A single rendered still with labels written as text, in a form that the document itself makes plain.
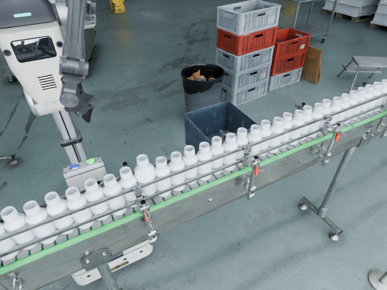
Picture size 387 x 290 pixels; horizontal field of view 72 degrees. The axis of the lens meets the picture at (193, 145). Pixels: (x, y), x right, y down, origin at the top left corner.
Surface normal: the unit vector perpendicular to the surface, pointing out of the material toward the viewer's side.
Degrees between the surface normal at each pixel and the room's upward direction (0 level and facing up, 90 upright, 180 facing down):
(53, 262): 90
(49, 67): 90
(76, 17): 93
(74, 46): 93
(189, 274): 0
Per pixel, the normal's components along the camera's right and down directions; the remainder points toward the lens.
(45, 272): 0.47, 0.55
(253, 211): -0.02, -0.78
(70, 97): 0.22, 0.72
